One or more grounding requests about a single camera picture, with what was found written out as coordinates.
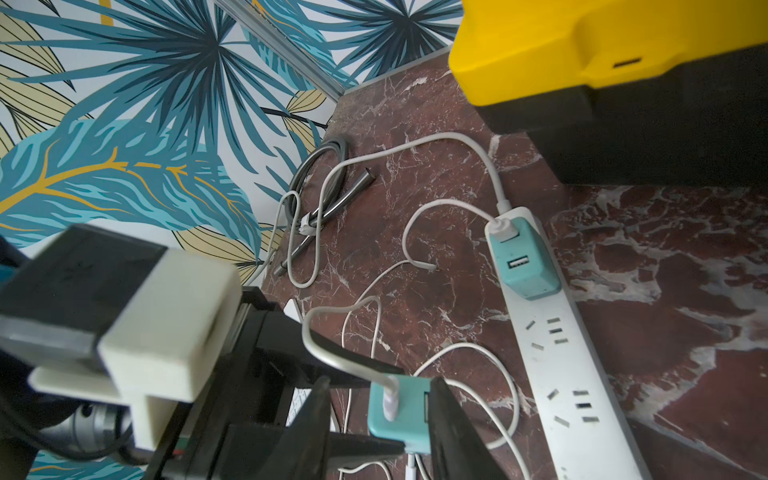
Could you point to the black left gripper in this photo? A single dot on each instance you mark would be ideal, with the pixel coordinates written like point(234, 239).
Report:
point(257, 388)

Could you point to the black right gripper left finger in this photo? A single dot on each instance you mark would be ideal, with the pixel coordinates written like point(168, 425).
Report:
point(301, 450)

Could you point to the teal USB charger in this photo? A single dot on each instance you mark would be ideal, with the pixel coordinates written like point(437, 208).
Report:
point(524, 262)
point(411, 424)

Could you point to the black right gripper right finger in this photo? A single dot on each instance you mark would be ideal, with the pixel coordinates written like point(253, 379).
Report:
point(457, 451)

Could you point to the white power strip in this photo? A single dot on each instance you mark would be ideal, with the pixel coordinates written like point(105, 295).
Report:
point(586, 432)

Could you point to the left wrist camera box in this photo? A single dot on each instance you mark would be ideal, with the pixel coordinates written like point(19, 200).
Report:
point(110, 318)

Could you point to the yellow black toolbox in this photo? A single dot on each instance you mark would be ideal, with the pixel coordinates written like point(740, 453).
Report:
point(623, 92)

